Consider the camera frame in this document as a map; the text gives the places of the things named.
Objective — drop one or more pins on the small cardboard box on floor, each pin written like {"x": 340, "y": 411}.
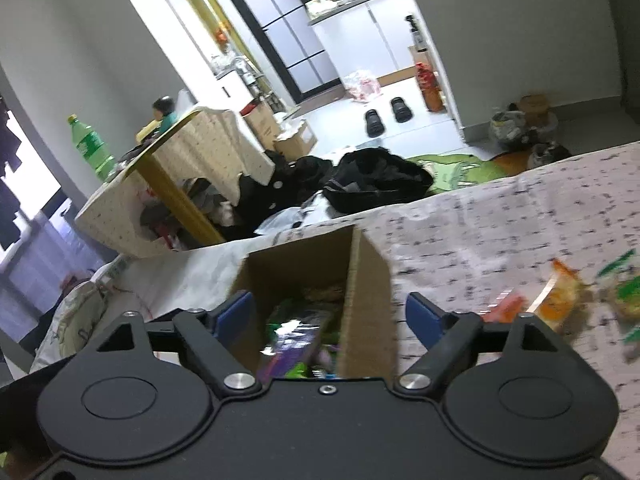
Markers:
{"x": 295, "y": 141}

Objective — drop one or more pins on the light green snack packet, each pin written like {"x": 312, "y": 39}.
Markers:
{"x": 618, "y": 287}

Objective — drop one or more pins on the black framed glass door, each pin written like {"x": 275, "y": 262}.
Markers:
{"x": 282, "y": 29}

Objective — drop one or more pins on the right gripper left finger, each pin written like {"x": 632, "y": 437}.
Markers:
{"x": 208, "y": 338}

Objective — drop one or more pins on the brown jar on floor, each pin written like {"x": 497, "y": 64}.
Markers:
{"x": 535, "y": 108}

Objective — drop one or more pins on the green soda bottle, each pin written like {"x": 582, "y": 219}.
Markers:
{"x": 92, "y": 148}

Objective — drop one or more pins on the right black shoe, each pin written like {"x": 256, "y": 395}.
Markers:
{"x": 401, "y": 111}

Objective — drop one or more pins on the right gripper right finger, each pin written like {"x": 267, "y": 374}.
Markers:
{"x": 448, "y": 338}

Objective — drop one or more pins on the black clothes pile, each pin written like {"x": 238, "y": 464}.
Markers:
{"x": 361, "y": 180}

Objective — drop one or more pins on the black shoe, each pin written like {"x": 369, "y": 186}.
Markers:
{"x": 374, "y": 124}
{"x": 401, "y": 111}

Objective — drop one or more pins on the plastic bag on floor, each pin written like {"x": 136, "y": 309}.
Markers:
{"x": 507, "y": 127}

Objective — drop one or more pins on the purple snack packet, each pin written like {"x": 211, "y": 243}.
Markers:
{"x": 292, "y": 344}

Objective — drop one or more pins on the yellow orange snack packet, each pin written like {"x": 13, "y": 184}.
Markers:
{"x": 560, "y": 297}

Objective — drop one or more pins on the green floor mat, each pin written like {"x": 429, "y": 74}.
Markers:
{"x": 451, "y": 172}

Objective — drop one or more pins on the patterned bed sheet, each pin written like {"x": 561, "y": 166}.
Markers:
{"x": 460, "y": 249}

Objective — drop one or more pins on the left black shoe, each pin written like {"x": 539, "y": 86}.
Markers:
{"x": 374, "y": 124}

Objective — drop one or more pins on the red bag by wall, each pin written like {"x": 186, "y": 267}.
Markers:
{"x": 429, "y": 88}

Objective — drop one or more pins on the white kitchen cabinet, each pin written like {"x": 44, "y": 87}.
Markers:
{"x": 368, "y": 36}

